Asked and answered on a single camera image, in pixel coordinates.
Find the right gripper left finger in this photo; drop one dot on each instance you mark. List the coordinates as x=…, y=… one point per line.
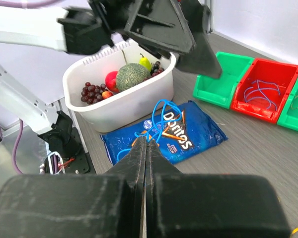
x=109, y=205

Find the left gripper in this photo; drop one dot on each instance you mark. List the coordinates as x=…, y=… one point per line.
x=158, y=26

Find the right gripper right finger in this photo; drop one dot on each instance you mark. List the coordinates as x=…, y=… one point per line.
x=210, y=205

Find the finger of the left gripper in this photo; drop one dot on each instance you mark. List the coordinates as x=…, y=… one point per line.
x=201, y=60

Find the left green bin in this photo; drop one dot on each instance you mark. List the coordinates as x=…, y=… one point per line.
x=220, y=91

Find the yellow green pear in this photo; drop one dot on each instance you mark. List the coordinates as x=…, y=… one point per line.
x=144, y=61

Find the green melon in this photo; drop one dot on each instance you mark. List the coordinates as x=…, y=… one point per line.
x=131, y=75

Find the red bin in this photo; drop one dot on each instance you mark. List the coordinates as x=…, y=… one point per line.
x=264, y=89

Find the blue Doritos chip bag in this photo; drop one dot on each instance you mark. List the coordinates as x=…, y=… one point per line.
x=180, y=132

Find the red apple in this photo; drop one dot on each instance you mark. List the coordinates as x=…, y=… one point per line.
x=110, y=81

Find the white fruit basket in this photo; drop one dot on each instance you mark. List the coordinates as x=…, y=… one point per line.
x=123, y=108

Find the red grapes bunch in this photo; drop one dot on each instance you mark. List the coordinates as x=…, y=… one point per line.
x=92, y=94

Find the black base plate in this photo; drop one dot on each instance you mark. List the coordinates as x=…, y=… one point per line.
x=71, y=156

